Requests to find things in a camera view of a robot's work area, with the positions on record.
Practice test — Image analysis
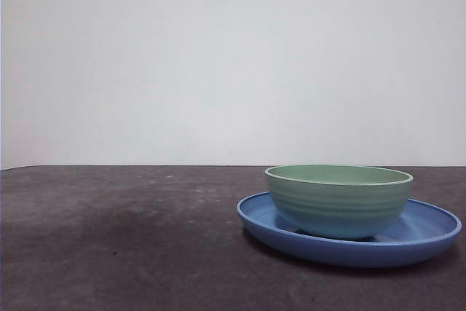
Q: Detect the green ribbed bowl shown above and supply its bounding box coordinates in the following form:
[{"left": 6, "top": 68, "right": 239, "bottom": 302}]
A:
[{"left": 264, "top": 164, "right": 415, "bottom": 240}]

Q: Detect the blue round plate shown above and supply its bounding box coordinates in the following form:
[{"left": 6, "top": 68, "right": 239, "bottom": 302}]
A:
[{"left": 236, "top": 191, "right": 463, "bottom": 268}]

